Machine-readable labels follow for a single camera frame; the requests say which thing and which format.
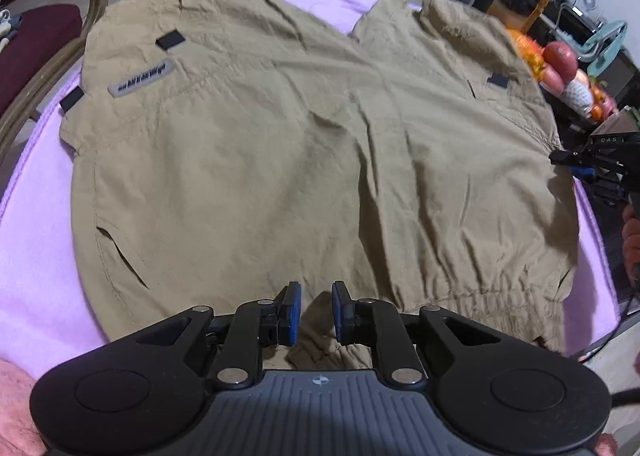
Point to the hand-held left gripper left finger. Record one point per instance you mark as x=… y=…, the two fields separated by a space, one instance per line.
x=292 y=312

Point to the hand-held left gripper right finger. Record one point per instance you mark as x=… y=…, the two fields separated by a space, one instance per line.
x=340 y=312

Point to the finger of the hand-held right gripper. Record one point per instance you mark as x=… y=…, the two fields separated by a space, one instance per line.
x=570 y=157
x=586 y=173

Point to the khaki pants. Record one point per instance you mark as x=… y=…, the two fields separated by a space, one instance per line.
x=300 y=145

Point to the person's right hand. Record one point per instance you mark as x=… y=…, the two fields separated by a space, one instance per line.
x=632 y=241

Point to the fruit in white foam net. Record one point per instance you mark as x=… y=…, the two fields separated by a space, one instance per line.
x=576 y=93

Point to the red apple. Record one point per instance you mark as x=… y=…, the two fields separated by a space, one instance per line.
x=560 y=60

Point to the orange fruit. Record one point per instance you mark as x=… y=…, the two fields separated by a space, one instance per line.
x=529 y=53

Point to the purple blanket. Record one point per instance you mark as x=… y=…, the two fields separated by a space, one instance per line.
x=40 y=256

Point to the pink cloth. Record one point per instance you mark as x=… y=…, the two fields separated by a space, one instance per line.
x=17 y=411

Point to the wooden chair with maroon cushion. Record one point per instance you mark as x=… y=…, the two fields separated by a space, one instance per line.
x=35 y=50

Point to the teal plastic frame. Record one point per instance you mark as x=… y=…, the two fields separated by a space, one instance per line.
x=602 y=48

